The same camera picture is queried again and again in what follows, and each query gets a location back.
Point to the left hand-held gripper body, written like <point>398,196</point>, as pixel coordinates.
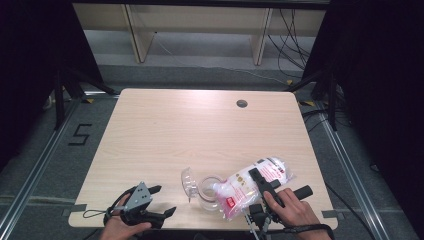
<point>140,198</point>

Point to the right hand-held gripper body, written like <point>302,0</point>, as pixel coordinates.
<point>261,216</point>

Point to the red and white sugar bag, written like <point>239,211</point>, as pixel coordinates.
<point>238,191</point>

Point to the clear glass jar with lid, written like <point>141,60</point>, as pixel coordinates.
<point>207,200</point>

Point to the person's right hand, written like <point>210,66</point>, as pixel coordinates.
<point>293,213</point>

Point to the person's left hand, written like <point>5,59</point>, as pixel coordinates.
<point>115,231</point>

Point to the grey tape strip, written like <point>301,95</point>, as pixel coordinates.
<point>76,208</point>

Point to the yellow tape piece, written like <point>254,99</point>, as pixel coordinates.
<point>308,103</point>
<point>88,100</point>
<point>289,82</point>

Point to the black metal stand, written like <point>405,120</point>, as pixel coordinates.
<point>331,100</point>
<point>60,100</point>

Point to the black curtain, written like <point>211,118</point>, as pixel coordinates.
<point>383,83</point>
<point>33,66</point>

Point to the pale wooden shelf unit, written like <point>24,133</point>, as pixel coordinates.
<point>200,18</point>

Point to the aluminium floor rail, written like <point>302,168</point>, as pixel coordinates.
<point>346,160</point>
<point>36,166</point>

